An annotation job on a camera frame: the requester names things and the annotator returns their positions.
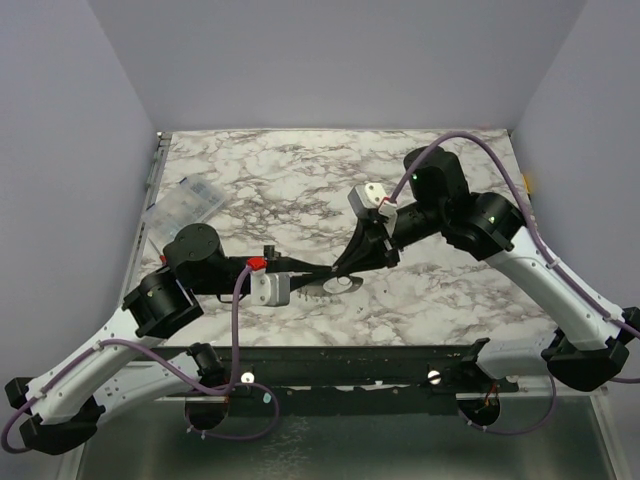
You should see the silver metal keyring holder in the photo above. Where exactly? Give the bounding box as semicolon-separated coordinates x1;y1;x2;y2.
298;275;364;300

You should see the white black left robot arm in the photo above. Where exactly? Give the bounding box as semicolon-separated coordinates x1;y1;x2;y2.
1;223;334;455

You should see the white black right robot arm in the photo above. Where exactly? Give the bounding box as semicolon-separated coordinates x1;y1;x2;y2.
332;146;639;392

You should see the clear plastic screw organizer box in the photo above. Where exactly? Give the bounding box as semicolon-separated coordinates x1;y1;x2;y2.
143;174;228;250

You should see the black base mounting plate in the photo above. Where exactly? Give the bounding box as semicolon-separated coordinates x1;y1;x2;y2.
149;344;521;416

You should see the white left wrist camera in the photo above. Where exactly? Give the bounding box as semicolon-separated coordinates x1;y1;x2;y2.
250;270;291;307

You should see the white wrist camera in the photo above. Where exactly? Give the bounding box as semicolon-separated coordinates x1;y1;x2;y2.
348;182;397;220
250;270;291;307

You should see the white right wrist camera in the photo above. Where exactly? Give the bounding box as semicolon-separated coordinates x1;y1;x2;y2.
348;182;397;220

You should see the blue red handled screwdriver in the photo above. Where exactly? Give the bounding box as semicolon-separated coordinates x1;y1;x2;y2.
148;239;166;265

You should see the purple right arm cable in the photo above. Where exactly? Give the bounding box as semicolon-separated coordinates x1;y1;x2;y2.
382;130;640;435

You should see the aluminium rail left edge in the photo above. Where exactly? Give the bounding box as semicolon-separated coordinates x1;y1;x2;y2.
110;132;171;326

